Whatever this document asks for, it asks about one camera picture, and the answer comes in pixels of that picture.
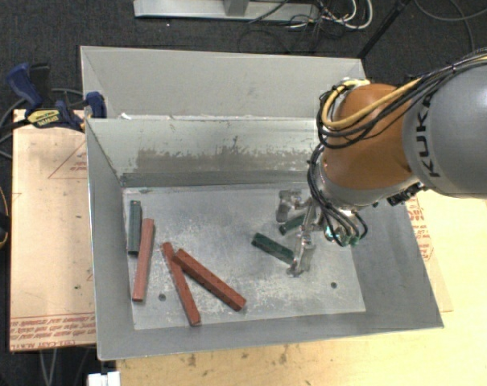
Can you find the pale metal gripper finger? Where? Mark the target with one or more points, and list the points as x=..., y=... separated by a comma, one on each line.
x=284, y=206
x=302, y=257

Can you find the dark green flat block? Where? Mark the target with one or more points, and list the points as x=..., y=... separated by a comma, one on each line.
x=134, y=227
x=272, y=247
x=291, y=224

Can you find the grey metal bin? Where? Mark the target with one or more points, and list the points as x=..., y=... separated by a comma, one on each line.
x=227, y=215

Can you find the red-brown flat block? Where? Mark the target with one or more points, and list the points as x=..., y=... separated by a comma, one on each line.
x=144, y=259
x=181, y=284
x=209, y=279

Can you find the brown cardboard board, red print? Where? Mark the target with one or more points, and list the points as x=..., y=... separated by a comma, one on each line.
x=50, y=231

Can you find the black cylinder on white bracket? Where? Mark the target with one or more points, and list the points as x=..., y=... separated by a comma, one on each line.
x=400, y=196

